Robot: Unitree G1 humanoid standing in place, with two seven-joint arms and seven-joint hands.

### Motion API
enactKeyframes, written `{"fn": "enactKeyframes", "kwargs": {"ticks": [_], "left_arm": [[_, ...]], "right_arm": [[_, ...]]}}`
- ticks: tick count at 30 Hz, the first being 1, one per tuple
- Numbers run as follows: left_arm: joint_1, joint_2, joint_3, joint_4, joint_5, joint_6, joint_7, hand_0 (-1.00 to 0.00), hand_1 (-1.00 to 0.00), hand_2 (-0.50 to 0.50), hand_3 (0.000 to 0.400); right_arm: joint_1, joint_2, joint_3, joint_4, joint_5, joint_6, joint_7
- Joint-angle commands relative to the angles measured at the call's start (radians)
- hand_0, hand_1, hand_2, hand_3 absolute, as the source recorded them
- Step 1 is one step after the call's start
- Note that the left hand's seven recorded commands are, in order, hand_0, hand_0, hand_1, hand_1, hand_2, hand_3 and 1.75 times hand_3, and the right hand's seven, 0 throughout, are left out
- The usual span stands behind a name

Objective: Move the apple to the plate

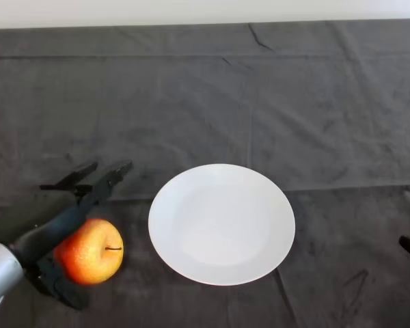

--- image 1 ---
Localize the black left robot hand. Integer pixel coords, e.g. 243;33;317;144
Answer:
0;159;135;311

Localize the red yellow apple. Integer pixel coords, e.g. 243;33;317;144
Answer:
53;219;124;286

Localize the white round plate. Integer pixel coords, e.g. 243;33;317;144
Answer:
148;163;297;287

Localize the black cloth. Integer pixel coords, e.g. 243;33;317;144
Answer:
0;19;410;328

